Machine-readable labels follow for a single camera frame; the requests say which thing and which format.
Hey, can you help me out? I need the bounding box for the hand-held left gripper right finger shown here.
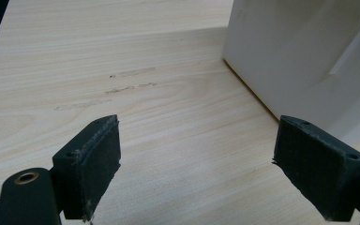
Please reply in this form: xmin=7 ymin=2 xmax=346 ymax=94
xmin=272 ymin=114 xmax=360 ymax=223

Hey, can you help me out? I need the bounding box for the white plastic storage box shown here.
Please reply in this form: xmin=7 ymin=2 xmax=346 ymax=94
xmin=222 ymin=0 xmax=360 ymax=145

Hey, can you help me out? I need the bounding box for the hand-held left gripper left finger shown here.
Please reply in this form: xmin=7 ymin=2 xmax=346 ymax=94
xmin=52 ymin=113 xmax=122 ymax=222

